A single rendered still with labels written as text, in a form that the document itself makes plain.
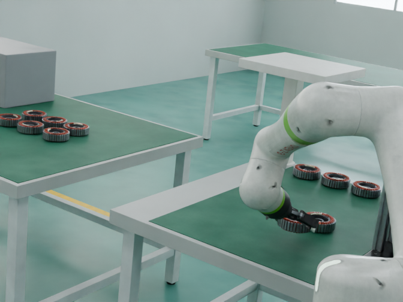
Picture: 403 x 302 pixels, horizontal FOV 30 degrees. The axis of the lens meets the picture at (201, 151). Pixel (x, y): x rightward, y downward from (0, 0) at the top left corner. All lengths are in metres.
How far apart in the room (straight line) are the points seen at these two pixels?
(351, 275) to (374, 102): 0.41
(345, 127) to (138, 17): 6.31
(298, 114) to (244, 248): 0.76
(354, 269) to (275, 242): 0.95
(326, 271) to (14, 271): 1.63
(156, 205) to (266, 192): 0.66
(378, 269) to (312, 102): 0.39
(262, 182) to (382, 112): 0.47
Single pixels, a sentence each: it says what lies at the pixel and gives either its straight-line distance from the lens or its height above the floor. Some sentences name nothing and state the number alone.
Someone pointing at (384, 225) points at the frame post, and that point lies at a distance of 2.36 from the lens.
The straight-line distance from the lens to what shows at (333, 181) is 2.95.
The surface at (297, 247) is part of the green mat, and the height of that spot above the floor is 0.75.
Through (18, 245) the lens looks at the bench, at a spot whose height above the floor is 0.50.
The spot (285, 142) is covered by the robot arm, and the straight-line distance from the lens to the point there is 1.83.
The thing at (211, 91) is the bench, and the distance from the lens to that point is 6.10.
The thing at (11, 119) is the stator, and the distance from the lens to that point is 3.38.
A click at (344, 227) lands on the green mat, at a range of 2.58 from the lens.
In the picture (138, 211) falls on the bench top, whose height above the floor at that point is 0.75.
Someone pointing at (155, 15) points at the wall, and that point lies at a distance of 8.05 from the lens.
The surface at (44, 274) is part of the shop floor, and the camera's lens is 3.73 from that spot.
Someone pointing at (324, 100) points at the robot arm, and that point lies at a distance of 1.61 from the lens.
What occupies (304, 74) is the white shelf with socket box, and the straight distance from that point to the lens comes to 2.75.
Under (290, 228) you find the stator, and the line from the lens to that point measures 2.31.
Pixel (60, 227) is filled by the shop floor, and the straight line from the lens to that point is 4.26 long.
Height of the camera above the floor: 1.66
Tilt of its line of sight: 16 degrees down
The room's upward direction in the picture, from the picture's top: 6 degrees clockwise
